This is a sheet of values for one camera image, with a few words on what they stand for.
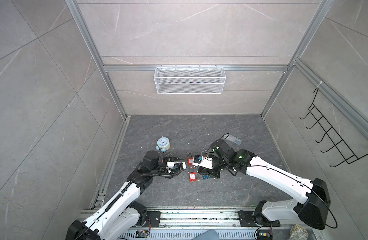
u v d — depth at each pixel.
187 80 1.01
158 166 0.62
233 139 1.05
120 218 0.56
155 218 0.73
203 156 0.63
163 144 0.98
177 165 0.62
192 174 0.87
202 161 0.62
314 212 0.39
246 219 0.73
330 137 0.67
